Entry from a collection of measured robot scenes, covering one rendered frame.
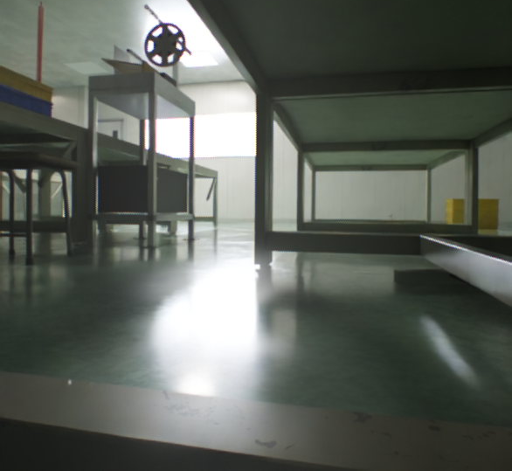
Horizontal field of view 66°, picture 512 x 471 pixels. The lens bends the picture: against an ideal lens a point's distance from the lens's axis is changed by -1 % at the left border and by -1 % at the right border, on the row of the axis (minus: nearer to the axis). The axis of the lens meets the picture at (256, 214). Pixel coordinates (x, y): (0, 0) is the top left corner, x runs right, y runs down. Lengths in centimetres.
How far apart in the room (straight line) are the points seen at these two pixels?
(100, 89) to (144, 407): 267
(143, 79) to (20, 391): 251
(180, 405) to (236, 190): 769
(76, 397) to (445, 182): 769
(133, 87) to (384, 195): 573
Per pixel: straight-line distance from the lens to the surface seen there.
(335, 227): 287
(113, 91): 275
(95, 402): 19
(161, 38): 327
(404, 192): 766
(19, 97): 381
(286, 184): 766
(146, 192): 259
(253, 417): 17
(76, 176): 271
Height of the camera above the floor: 23
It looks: 1 degrees down
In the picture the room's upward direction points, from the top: 1 degrees clockwise
